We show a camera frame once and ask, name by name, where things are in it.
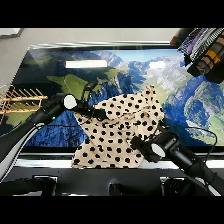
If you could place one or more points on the wooden rack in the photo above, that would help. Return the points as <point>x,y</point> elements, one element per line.
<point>23,98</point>

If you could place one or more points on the heap of clothes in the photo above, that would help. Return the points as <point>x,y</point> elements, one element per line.
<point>206,53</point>

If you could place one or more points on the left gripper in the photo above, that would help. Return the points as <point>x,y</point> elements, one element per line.
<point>90,111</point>

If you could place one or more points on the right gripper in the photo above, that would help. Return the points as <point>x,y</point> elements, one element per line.
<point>141,146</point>

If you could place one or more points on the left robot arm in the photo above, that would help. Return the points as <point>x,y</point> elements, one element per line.
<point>50,111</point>

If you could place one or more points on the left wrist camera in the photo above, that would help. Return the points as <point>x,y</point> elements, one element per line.
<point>89,90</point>

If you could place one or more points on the cream black-spotted shirt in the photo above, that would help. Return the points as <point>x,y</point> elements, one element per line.
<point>116,133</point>

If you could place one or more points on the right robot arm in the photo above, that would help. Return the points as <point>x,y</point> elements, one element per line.
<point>180,151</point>

